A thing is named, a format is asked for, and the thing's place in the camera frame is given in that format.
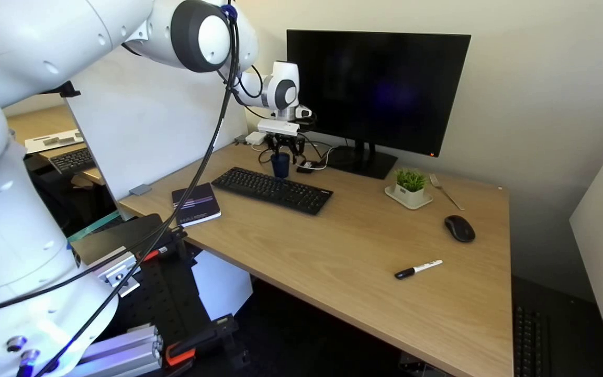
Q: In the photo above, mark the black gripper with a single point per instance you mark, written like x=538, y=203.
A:
x=285, y=140

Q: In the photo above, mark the blue plastic cup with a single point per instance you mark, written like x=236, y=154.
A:
x=281, y=168

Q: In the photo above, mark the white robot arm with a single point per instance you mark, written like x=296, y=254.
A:
x=29, y=209

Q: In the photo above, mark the white power strip box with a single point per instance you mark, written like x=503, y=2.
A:
x=253, y=139

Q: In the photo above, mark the black computer keyboard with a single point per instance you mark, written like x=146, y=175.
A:
x=273, y=189

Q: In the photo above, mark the dark purple notebook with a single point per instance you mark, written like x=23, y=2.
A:
x=195, y=203

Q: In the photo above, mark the black computer monitor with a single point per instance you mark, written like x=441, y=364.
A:
x=392, y=90

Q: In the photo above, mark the small green potted plant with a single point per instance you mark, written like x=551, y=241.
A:
x=411, y=180

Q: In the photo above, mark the white square tray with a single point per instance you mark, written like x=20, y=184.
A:
x=413, y=202

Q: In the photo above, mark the white sheet panel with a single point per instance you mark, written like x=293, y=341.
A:
x=220, y=286

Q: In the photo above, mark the flat grey device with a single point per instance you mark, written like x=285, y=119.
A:
x=139, y=189

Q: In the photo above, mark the black orange clamp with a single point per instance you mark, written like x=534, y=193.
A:
x=160, y=249
x=193, y=341

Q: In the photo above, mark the black and white marker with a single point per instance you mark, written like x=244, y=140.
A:
x=419, y=268

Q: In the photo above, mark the black perforated plate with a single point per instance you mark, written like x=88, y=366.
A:
x=124, y=232

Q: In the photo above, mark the black computer mouse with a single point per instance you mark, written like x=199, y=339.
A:
x=460, y=229

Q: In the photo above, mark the aluminium profile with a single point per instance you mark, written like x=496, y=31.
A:
x=124, y=352
x=123, y=272

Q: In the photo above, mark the black ribbed panel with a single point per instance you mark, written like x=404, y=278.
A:
x=530, y=341

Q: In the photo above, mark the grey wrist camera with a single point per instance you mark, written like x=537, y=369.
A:
x=279, y=127

